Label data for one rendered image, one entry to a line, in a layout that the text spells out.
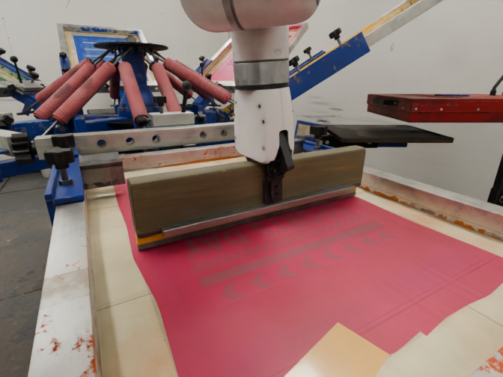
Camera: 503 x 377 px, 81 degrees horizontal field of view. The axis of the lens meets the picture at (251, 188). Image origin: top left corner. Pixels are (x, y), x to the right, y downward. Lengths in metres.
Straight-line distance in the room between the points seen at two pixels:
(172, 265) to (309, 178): 0.26
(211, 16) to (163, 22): 4.62
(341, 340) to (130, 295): 0.21
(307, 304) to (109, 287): 0.21
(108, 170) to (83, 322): 0.38
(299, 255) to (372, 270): 0.09
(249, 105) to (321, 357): 0.30
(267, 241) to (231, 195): 0.08
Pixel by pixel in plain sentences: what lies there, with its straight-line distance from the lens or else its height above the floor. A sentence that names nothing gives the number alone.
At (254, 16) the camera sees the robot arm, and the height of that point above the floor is 1.23.
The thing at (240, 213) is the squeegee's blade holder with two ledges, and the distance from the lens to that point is 0.42.
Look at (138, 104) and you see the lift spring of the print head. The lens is 1.11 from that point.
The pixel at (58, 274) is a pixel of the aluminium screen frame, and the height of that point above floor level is 0.99.
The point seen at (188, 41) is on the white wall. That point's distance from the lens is 5.03.
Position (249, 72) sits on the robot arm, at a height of 1.18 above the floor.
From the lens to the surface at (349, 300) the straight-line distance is 0.34.
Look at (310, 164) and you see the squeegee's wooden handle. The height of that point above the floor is 1.04.
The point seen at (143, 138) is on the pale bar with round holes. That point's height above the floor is 1.02.
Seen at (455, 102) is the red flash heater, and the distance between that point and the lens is 1.38.
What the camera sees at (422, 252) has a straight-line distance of 0.46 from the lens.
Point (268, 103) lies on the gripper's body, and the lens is 0.38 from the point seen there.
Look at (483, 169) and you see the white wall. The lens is 2.45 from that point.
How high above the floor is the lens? 1.17
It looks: 20 degrees down
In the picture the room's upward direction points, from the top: straight up
